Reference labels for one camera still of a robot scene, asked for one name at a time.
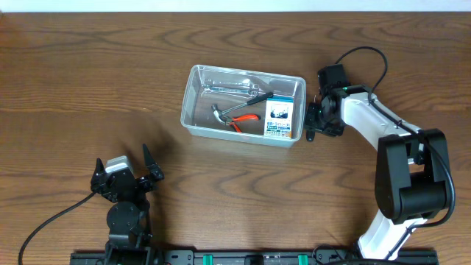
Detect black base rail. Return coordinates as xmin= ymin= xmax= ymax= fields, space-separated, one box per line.
xmin=69 ymin=248 xmax=439 ymax=265

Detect black yellow screwdriver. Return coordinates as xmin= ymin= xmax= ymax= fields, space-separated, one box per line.
xmin=305 ymin=96 xmax=318 ymax=142

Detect silver combination wrench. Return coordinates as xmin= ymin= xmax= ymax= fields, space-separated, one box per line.
xmin=202 ymin=84 xmax=259 ymax=97

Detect blue white screwdriver box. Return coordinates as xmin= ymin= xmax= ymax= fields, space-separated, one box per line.
xmin=263 ymin=96 xmax=294 ymax=138

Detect red handled pliers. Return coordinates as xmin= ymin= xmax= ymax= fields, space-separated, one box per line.
xmin=225 ymin=113 xmax=260 ymax=133

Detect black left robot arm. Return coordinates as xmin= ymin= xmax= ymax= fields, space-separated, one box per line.
xmin=91 ymin=145 xmax=164 ymax=265

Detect clear plastic container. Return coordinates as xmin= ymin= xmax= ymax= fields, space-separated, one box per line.
xmin=180 ymin=65 xmax=306 ymax=148

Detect small black handled hammer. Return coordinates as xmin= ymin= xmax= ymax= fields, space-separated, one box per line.
xmin=211 ymin=92 xmax=274 ymax=125

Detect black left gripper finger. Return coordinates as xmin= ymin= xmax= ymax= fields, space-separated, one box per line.
xmin=143 ymin=144 xmax=165 ymax=181
xmin=91 ymin=158 xmax=106 ymax=184

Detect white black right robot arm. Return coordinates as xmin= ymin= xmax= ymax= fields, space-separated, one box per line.
xmin=304 ymin=63 xmax=456 ymax=261

